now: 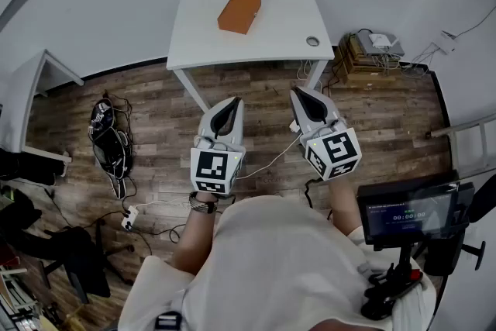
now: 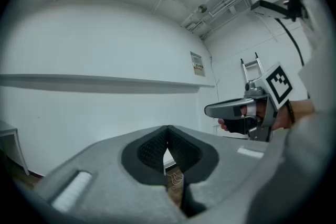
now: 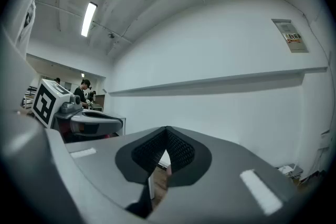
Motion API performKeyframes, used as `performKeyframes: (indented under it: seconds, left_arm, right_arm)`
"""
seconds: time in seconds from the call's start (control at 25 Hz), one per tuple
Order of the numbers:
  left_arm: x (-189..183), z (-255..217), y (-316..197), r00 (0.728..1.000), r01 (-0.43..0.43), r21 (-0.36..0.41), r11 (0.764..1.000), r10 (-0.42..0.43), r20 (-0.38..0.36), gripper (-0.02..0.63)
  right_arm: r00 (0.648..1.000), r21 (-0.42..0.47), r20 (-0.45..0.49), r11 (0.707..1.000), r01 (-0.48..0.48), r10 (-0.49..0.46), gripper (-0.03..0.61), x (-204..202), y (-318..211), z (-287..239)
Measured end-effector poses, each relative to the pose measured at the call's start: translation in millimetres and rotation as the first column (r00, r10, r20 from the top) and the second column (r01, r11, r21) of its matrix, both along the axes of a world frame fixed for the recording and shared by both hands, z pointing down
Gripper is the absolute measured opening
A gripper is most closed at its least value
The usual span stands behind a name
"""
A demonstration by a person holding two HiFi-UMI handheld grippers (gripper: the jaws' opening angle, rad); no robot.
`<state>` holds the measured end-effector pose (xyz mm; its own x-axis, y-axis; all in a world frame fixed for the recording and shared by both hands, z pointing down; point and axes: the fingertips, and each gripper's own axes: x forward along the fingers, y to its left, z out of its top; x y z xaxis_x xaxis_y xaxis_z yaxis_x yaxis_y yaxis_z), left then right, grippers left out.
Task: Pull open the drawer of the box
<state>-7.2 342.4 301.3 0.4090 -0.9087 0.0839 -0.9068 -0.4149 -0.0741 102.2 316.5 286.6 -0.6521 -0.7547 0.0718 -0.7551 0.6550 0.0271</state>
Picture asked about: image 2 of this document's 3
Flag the person's right hand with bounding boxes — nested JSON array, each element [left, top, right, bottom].
[[218, 118, 229, 132]]

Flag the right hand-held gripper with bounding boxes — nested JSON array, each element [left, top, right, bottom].
[[204, 61, 294, 143]]

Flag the white side table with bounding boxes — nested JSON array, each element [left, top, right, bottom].
[[0, 120, 30, 176]]

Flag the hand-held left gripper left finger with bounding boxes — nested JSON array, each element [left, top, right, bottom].
[[36, 125, 186, 224]]

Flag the person's right forearm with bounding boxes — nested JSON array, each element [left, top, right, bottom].
[[272, 99, 316, 131]]

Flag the wall poster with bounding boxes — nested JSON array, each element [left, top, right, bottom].
[[190, 51, 206, 77]]

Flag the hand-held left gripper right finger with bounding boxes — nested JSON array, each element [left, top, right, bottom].
[[167, 125, 275, 224]]

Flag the person's white shirt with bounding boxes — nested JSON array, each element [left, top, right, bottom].
[[248, 0, 334, 224]]

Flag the silver ladder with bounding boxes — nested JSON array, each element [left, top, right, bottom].
[[239, 52, 265, 88]]

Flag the white wall ledge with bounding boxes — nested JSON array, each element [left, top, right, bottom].
[[0, 73, 216, 94]]

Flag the white ceiling pipes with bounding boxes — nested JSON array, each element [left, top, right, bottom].
[[180, 0, 250, 35]]

